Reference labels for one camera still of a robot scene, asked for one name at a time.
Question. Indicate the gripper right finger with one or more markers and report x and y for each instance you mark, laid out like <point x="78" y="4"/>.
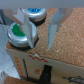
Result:
<point x="54" y="26"/>

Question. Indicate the wooden drawer box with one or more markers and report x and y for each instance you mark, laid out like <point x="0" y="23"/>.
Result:
<point x="56" y="46"/>

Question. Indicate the blue button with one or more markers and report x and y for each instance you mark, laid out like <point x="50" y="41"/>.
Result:
<point x="35" y="14"/>

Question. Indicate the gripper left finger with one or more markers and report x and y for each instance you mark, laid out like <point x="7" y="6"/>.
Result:
<point x="25" y="23"/>

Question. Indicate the green button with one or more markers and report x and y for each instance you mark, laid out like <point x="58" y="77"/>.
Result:
<point x="17" y="33"/>

